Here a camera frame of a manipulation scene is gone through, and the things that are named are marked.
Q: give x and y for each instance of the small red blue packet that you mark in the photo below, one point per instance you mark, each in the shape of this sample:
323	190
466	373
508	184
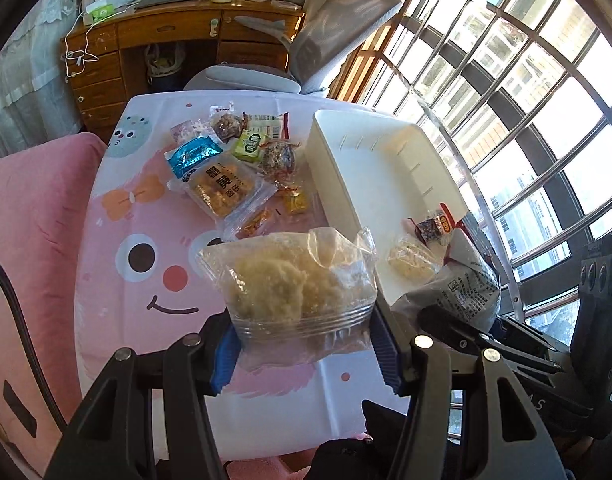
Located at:
435	225

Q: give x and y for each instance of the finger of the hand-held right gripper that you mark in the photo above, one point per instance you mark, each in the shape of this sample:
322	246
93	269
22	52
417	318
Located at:
455	327
530	335

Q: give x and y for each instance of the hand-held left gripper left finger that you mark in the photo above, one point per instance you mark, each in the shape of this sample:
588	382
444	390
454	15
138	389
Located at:
223	360

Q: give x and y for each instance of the wooden desk with drawers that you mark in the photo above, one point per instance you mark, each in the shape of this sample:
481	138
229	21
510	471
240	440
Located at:
176	25

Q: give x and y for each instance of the metal window grille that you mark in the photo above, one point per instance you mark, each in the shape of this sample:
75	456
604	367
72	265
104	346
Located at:
535	110

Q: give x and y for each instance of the cartoon printed tablecloth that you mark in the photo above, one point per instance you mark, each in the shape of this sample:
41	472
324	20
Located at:
136	210

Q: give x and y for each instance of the white plastic bin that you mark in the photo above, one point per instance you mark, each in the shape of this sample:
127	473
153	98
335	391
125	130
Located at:
375	170

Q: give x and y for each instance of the white drawer lock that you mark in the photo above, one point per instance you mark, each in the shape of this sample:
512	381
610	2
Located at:
214	27

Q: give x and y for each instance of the waste bin with plastic bag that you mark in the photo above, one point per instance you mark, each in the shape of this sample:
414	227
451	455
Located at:
165	62

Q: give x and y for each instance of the grey mesh office chair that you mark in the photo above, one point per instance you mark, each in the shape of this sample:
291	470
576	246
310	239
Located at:
336	25

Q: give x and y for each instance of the green tissue box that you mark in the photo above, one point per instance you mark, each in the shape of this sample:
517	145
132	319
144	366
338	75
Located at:
102	10

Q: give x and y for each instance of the clear packet of yellow cakes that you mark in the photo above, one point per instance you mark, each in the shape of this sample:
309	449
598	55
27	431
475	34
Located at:
226	187

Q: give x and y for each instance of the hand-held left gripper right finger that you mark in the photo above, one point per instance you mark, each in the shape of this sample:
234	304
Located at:
385	355

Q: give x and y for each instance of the white packet with red ends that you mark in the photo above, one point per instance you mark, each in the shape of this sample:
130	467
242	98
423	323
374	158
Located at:
268	127

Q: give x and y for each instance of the clear packet with purple snack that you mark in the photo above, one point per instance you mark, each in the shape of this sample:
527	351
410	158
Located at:
188	132

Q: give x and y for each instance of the grey white printed snack packet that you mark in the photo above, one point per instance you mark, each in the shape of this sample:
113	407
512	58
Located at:
465	290

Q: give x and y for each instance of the pink blanket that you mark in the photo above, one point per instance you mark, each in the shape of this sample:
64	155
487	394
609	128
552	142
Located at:
36	210

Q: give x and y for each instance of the green pastry packet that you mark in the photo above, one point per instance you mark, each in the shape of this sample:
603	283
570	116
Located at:
250	146

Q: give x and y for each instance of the small yellow packet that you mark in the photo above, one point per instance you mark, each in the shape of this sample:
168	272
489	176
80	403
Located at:
295	202

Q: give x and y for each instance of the clear packet with orange snack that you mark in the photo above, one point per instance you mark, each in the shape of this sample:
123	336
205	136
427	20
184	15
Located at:
251	222

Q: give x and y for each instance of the black keyboard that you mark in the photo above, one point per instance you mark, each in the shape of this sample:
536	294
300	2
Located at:
166	0

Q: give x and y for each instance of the clear packet of dark candy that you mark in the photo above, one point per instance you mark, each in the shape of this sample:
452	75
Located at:
278	157

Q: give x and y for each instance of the clear packet of mixed nuts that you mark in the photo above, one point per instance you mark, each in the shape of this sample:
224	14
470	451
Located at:
228	125

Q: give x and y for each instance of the clear bag of pale crumbly snack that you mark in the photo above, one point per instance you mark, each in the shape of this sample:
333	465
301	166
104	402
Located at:
286	280

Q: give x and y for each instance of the dark cloth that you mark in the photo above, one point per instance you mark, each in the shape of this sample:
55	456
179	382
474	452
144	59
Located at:
346	460

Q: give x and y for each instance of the blue snack packet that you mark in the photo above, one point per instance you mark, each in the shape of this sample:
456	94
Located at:
193	157

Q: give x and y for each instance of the clear packet with round cookie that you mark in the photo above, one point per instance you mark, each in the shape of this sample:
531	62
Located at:
410	260

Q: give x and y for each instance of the white lace cloth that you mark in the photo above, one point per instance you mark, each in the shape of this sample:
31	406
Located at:
26	85

